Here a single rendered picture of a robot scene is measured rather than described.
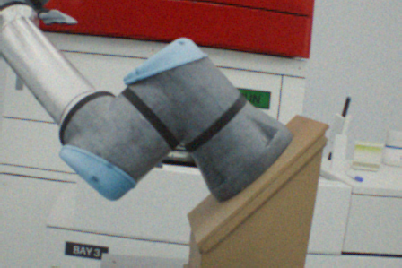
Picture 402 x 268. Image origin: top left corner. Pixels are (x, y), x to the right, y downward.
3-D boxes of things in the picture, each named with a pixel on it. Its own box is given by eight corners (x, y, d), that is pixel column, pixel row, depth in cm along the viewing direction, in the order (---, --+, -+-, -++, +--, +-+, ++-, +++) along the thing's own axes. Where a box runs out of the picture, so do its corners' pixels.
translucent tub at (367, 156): (353, 166, 210) (356, 140, 209) (380, 169, 208) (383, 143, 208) (351, 168, 202) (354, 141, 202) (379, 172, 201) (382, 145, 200)
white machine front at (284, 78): (-2, 170, 224) (13, 29, 222) (287, 204, 232) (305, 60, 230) (-4, 172, 221) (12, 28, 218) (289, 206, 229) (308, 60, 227)
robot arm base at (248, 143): (298, 142, 121) (252, 90, 120) (218, 211, 122) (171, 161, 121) (288, 127, 136) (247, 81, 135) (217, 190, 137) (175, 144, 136)
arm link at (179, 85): (249, 90, 123) (185, 21, 121) (179, 155, 121) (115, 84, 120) (233, 93, 134) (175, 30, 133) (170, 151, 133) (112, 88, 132)
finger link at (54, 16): (72, 16, 181) (34, 19, 181) (78, 25, 186) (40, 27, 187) (74, 4, 181) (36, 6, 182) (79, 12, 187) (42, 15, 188)
